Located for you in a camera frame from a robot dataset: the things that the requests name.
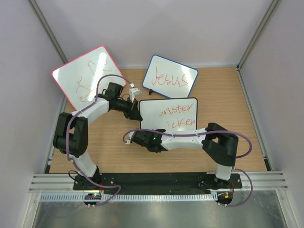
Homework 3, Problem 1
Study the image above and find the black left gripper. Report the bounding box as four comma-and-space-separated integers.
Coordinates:
113, 97, 143, 121

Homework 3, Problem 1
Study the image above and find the black framed whiteboard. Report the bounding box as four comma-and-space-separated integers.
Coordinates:
139, 98, 198, 131

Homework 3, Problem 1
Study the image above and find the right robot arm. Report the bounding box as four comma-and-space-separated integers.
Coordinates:
127, 123, 238, 188

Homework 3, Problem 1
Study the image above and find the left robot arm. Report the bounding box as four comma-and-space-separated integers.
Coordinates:
53, 82, 143, 190

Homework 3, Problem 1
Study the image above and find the blue framed whiteboard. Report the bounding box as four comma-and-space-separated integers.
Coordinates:
142, 55, 199, 98

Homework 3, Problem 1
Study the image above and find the pink framed whiteboard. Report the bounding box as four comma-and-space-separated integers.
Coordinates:
52, 46, 126, 110

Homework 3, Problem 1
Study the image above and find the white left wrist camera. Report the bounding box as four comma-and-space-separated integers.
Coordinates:
129, 87, 141, 102

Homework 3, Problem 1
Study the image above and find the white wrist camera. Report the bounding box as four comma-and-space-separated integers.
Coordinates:
125, 133, 133, 144
129, 87, 141, 102

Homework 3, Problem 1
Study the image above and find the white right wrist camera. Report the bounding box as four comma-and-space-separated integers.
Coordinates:
125, 133, 133, 144

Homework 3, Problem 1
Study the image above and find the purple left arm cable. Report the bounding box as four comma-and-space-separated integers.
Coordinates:
67, 74, 135, 205

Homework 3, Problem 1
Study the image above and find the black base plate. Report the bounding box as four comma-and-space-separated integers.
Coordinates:
73, 172, 243, 191

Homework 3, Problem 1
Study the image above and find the aluminium frame rail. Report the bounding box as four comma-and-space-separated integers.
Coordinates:
28, 172, 76, 193

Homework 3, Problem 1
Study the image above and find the slotted cable duct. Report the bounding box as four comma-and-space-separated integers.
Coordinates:
39, 192, 218, 203

